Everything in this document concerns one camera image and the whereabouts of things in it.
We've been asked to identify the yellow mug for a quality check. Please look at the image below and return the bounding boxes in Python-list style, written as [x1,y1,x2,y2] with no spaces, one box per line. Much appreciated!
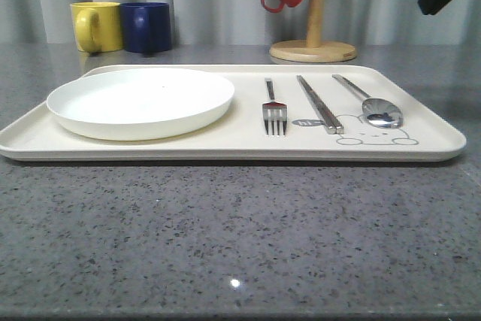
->
[70,2,123,53]

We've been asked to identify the metal chopstick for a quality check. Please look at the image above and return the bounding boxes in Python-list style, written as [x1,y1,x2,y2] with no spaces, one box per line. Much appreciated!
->
[296,75,337,135]
[296,75,344,135]

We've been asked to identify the cream rabbit serving tray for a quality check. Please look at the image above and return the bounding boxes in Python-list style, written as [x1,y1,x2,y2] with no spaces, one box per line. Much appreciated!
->
[1,65,466,162]

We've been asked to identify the wooden mug tree stand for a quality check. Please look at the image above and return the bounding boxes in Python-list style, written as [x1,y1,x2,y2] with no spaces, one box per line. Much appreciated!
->
[270,0,357,63]

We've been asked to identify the white round plate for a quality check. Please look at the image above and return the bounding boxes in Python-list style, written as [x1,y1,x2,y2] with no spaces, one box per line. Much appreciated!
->
[46,68,234,141]

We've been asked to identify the grey curtain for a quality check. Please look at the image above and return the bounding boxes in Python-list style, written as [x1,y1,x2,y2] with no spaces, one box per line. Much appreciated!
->
[1,0,480,45]

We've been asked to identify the metal fork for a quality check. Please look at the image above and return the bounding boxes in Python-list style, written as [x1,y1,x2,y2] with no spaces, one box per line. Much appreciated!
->
[262,78,288,136]

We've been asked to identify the dark blue mug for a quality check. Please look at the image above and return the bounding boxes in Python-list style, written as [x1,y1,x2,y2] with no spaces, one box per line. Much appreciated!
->
[119,2,172,53]

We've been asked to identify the metal spoon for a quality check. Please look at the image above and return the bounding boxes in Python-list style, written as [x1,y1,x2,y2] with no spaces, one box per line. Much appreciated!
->
[332,74,404,129]

